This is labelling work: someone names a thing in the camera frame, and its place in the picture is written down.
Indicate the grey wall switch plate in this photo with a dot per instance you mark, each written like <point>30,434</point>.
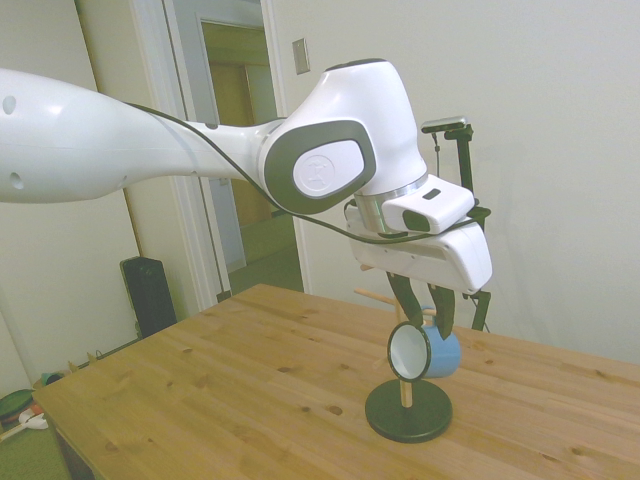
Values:
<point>301,56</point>

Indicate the grey exterior camera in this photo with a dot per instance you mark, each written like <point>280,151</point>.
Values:
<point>445,124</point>

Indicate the green round cushion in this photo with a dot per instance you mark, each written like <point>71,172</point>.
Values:
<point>15,406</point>

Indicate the white plastic scoop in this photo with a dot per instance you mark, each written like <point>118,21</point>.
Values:
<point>35,422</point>

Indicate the wooden mug tree black base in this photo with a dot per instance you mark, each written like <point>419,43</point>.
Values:
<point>410,415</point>

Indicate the black tower speaker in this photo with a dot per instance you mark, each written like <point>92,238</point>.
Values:
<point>150,300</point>

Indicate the black camera stand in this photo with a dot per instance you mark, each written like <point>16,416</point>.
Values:
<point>465,165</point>

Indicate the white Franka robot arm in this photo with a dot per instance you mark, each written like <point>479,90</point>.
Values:
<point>100,140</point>

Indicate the blue enamel mug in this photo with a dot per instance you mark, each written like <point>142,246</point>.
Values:
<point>442,355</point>

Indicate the white door frame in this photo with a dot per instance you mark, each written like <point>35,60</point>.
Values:
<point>155,75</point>

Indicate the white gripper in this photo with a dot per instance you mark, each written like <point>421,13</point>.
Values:
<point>450,260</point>

